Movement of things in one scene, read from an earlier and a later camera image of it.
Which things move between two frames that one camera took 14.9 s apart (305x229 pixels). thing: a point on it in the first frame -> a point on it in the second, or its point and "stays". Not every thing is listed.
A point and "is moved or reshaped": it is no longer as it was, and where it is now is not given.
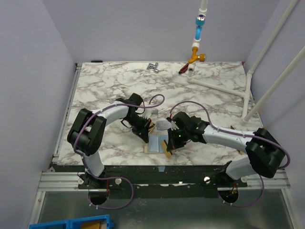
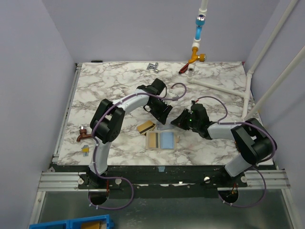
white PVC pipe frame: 249,112 stays
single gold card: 164,146 -> 152,140
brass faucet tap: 202,57 stays
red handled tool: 184,69 stays
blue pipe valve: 200,21 stays
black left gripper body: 139,123 -> 159,109
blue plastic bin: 102,222 stays
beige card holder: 154,146 is moved or reshaped
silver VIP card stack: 163,124 stays
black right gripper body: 173,137 -> 188,119
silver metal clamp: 153,66 stays
